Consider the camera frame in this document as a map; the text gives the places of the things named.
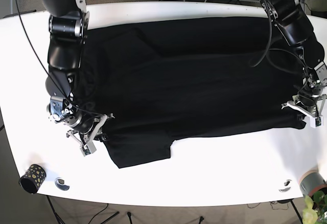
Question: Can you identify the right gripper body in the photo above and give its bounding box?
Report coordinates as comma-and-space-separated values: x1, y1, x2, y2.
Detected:
65, 114, 114, 156

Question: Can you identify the black gold-dotted cup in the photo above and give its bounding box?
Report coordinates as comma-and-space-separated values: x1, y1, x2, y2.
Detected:
19, 164, 46, 194

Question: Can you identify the silver table grommet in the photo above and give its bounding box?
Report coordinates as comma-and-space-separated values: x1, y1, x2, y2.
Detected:
55, 178, 70, 191
278, 179, 293, 193

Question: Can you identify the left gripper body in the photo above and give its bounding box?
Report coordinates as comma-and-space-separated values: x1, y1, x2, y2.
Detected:
282, 93, 324, 128

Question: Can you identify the right silver table grommet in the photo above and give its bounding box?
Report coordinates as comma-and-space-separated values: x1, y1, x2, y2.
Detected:
278, 179, 293, 193

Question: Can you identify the left silver table grommet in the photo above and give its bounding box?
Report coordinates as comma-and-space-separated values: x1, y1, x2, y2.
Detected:
55, 178, 70, 191

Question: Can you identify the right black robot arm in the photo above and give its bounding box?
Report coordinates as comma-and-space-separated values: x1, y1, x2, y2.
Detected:
42, 0, 113, 156

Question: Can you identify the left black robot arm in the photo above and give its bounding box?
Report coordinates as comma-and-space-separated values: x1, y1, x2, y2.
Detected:
260, 0, 326, 128

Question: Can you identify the green potted plant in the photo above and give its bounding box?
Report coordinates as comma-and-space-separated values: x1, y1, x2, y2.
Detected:
302, 190, 326, 224

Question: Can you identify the grey flower pot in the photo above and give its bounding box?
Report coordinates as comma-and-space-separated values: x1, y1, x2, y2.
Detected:
299, 170, 326, 197

